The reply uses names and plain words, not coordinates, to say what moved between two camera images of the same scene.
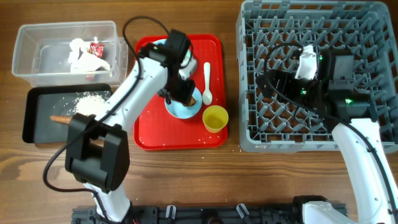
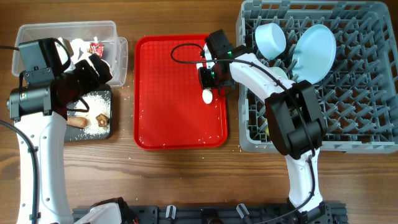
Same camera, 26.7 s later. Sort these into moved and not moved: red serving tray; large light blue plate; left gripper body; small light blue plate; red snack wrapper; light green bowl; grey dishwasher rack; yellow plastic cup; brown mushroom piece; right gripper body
Moved: left gripper body; brown mushroom piece; light green bowl; large light blue plate; right gripper body; small light blue plate; yellow plastic cup
Not moved: grey dishwasher rack; red serving tray; red snack wrapper
